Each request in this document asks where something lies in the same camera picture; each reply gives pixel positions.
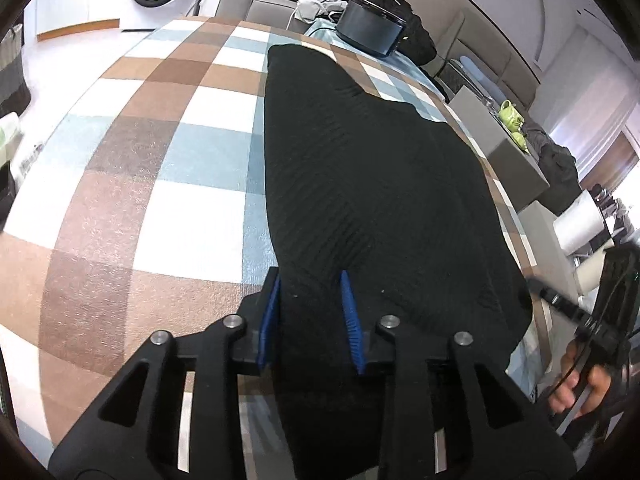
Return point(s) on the checkered tablecloth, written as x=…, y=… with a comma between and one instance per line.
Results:
x=150, y=160

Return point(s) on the dark crumpled cloth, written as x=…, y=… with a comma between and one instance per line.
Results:
x=557, y=170

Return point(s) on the white paper roll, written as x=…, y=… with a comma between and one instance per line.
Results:
x=577, y=222

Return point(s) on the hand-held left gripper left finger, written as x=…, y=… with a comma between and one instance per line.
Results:
x=269, y=320

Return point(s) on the light blue cloth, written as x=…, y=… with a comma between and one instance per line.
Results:
x=400, y=67

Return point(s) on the grey box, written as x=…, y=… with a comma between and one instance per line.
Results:
x=505, y=160

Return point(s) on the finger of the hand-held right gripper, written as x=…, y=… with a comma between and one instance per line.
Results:
x=552, y=297

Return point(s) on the grey sofa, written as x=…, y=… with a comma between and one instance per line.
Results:
x=270, y=10

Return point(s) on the black knit sweater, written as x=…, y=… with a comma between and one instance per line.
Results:
x=370, y=185

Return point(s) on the green mugs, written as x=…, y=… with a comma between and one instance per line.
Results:
x=510, y=116

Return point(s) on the grey crumpled clothes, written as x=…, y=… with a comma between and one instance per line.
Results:
x=317, y=6

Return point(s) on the dark mesh basket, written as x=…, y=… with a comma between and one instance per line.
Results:
x=457, y=80

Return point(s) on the woven laundry basket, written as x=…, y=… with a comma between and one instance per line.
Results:
x=12, y=75

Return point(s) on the person's right hand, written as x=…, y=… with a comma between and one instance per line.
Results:
x=595, y=390

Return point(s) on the green cup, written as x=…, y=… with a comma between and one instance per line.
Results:
x=520, y=142

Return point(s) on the black box speaker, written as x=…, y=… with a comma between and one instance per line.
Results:
x=365, y=27

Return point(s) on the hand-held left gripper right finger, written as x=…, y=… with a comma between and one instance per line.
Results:
x=352, y=325

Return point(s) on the white green plastic bag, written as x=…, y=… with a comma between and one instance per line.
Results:
x=7, y=132

